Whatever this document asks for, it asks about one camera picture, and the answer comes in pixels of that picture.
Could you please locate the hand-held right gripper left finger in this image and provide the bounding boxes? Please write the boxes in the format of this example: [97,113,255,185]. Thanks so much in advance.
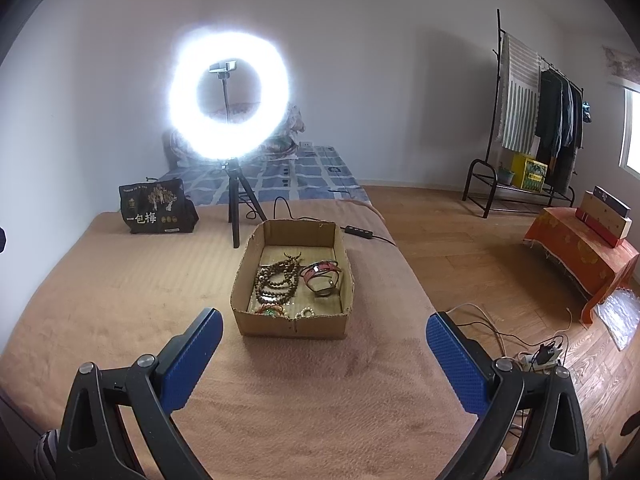
[35,307,224,480]

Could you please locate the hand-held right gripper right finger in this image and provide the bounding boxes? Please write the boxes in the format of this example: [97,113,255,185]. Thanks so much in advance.
[425,311,608,480]

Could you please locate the cardboard box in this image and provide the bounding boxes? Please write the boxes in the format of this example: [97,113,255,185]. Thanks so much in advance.
[230,219,355,340]

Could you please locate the dark wooden bead necklace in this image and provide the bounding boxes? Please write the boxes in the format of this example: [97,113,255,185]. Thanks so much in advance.
[253,252,303,306]

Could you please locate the red strap wristwatch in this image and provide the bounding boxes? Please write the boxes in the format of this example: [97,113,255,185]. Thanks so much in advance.
[299,258,347,298]

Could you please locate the white power strip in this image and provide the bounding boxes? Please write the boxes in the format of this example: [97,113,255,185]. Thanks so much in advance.
[515,340,568,373]

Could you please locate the beige blanket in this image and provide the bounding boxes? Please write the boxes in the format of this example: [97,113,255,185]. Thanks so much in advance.
[0,199,493,480]

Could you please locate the black printed bag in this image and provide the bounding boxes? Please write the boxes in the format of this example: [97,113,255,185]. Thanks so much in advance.
[118,177,200,235]

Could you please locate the orange cloth covered table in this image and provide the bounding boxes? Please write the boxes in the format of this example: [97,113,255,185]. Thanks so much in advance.
[522,206,640,330]

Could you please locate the black tripod stand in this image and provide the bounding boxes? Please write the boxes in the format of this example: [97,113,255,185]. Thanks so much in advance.
[209,60,268,249]

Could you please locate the clear plastic bag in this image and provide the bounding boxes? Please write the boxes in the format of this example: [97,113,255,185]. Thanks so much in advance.
[592,287,640,351]

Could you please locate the black metal clothes rack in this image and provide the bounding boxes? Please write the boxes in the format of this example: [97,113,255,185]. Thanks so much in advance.
[462,8,586,218]

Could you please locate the tan and red box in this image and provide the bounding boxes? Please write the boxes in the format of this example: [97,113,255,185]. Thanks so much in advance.
[575,192,632,248]

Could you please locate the yellow boxes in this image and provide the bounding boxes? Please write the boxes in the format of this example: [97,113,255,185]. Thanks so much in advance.
[510,152,548,192]

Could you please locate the blue plaid bed sheet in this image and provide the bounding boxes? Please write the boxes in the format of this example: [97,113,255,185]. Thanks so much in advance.
[152,145,373,207]

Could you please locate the dark blue box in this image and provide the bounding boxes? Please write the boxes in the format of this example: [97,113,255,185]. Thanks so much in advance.
[592,186,632,216]

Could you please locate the dark hanging clothes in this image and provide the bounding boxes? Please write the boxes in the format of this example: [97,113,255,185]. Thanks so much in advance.
[534,67,585,196]

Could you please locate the striped hanging cloth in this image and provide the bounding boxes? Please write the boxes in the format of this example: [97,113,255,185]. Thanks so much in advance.
[500,32,543,152]

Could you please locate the window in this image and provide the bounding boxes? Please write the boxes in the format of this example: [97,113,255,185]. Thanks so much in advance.
[617,85,640,181]

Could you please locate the white floor cables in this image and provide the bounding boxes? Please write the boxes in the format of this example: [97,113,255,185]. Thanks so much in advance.
[447,302,571,361]

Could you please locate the black ring light cable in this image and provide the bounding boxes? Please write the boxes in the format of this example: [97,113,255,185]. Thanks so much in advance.
[245,187,398,247]

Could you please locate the white ring light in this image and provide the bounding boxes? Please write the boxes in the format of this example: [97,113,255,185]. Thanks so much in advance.
[167,27,291,161]

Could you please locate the wall hanging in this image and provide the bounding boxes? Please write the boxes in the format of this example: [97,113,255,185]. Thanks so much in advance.
[602,45,640,92]

